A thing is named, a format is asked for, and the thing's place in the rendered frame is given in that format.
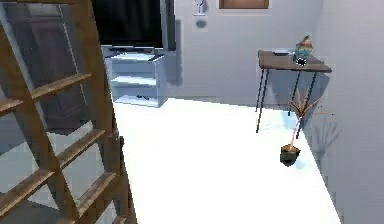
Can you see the dark flat tray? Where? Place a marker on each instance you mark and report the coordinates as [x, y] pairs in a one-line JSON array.
[[281, 52]]

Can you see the brown framed wall picture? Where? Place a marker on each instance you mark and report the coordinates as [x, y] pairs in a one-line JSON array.
[[244, 3]]

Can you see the potted plant with brown leaves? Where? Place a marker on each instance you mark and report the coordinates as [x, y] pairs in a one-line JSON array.
[[290, 151]]

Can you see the black remote control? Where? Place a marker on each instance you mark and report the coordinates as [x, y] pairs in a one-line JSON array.
[[155, 57]]

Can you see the white television stand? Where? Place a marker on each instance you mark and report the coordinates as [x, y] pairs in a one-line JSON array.
[[138, 78]]

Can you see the teal and brown statuette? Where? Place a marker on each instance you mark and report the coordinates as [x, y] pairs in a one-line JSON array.
[[303, 47]]

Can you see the brown wooden ladder shelf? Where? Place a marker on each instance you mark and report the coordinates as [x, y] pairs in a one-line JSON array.
[[95, 76]]

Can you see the grey room door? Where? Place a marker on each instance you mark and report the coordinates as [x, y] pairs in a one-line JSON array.
[[55, 66]]

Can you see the brown table with black legs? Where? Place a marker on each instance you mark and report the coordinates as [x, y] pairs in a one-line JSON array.
[[283, 62]]

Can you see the black television set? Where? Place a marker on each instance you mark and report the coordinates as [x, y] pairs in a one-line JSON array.
[[128, 21]]

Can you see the grey wall fixture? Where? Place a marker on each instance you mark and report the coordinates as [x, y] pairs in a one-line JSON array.
[[200, 11]]

